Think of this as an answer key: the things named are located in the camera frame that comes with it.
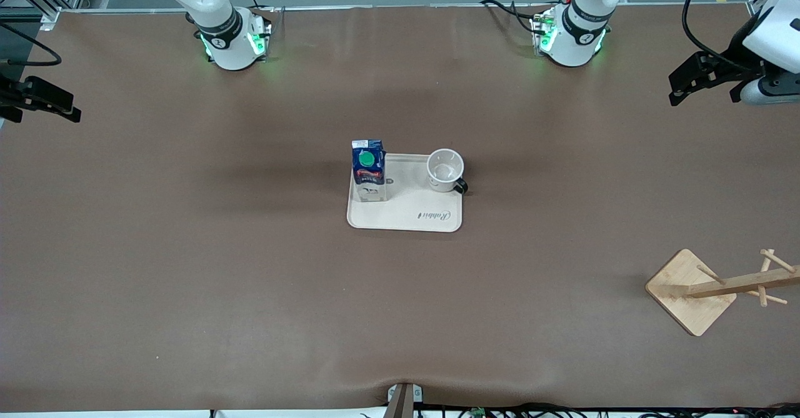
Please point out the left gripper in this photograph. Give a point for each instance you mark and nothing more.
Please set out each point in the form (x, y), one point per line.
(729, 70)

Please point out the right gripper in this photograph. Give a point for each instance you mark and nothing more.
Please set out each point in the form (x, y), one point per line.
(12, 93)

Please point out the blue white milk carton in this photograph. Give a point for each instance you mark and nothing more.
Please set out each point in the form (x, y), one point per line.
(369, 171)

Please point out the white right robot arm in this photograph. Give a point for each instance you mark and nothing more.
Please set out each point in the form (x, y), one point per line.
(228, 40)

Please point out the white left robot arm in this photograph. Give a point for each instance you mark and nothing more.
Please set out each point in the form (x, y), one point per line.
(572, 37)

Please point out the wooden cup rack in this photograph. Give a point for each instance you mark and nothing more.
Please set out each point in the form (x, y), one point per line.
(694, 296)

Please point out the brown table mat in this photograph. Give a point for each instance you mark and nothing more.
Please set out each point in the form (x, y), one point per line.
(250, 280)

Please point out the beige plastic tray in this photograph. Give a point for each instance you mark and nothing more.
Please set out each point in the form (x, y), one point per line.
(419, 208)

